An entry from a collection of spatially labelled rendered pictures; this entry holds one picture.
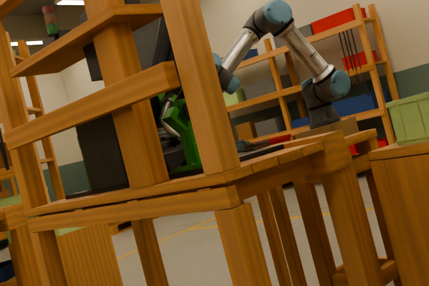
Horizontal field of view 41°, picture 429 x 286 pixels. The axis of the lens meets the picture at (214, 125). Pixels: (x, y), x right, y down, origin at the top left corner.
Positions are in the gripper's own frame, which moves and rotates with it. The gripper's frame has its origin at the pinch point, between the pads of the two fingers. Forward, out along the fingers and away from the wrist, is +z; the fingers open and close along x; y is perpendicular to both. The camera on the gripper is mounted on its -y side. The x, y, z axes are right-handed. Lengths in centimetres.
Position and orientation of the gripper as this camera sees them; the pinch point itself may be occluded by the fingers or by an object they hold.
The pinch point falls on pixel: (168, 103)
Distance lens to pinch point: 252.3
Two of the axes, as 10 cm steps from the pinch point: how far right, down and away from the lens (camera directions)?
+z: -5.7, 4.4, 6.9
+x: -8.0, -5.0, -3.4
